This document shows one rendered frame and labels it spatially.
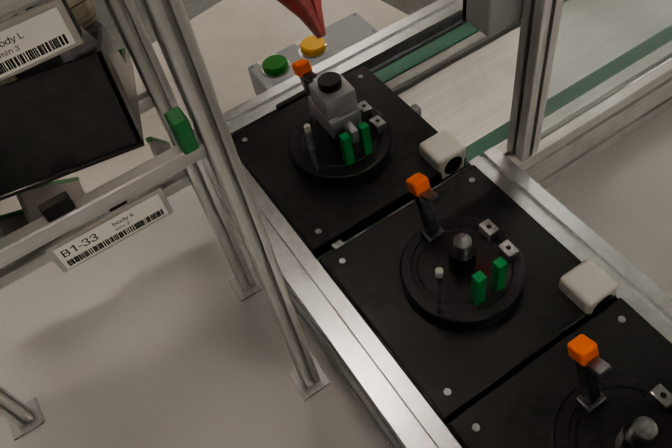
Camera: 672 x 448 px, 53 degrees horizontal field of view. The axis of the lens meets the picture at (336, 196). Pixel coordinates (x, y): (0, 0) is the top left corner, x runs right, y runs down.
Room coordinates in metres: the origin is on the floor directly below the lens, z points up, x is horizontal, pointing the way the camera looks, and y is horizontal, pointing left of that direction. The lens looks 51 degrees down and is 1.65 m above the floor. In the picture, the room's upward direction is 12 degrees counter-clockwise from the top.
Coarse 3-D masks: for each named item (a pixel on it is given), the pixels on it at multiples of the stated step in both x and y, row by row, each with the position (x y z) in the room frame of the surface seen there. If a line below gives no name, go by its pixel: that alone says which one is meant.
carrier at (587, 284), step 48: (480, 192) 0.50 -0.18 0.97; (384, 240) 0.46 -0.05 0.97; (432, 240) 0.42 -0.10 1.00; (480, 240) 0.42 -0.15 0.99; (528, 240) 0.42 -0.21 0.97; (384, 288) 0.39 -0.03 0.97; (432, 288) 0.37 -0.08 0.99; (480, 288) 0.34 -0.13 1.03; (528, 288) 0.35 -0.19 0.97; (576, 288) 0.33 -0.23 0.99; (384, 336) 0.33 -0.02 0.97; (432, 336) 0.32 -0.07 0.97; (480, 336) 0.31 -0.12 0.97; (528, 336) 0.30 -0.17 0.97; (432, 384) 0.27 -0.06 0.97; (480, 384) 0.26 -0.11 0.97
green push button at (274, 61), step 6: (264, 60) 0.83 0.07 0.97; (270, 60) 0.83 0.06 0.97; (276, 60) 0.83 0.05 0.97; (282, 60) 0.82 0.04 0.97; (264, 66) 0.82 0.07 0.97; (270, 66) 0.82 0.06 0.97; (276, 66) 0.81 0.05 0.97; (282, 66) 0.81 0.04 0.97; (270, 72) 0.81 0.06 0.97; (276, 72) 0.80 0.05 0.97; (282, 72) 0.81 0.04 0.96
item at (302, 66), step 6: (300, 60) 0.70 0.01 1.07; (306, 60) 0.69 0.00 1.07; (294, 66) 0.69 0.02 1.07; (300, 66) 0.68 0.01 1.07; (306, 66) 0.69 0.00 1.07; (294, 72) 0.69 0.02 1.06; (300, 72) 0.68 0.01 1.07; (306, 72) 0.68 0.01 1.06; (312, 72) 0.68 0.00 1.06; (300, 78) 0.69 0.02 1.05; (306, 78) 0.67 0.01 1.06; (312, 78) 0.67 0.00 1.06; (306, 84) 0.68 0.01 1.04; (306, 90) 0.68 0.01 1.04
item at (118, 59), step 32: (64, 64) 0.38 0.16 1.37; (96, 64) 0.38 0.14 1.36; (128, 64) 0.56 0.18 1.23; (0, 96) 0.37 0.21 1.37; (32, 96) 0.37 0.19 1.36; (64, 96) 0.37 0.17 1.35; (96, 96) 0.37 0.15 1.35; (128, 96) 0.41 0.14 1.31; (0, 128) 0.36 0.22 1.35; (32, 128) 0.36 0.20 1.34; (64, 128) 0.36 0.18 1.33; (96, 128) 0.36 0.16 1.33; (128, 128) 0.36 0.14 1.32; (0, 160) 0.34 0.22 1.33; (32, 160) 0.35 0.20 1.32; (64, 160) 0.35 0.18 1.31; (96, 160) 0.35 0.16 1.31; (0, 192) 0.33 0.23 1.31
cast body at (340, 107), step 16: (320, 80) 0.62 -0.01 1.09; (336, 80) 0.62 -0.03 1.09; (320, 96) 0.61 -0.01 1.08; (336, 96) 0.60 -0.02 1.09; (352, 96) 0.60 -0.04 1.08; (320, 112) 0.61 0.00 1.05; (336, 112) 0.59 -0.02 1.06; (352, 112) 0.60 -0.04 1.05; (336, 128) 0.59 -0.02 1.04; (352, 128) 0.58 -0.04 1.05
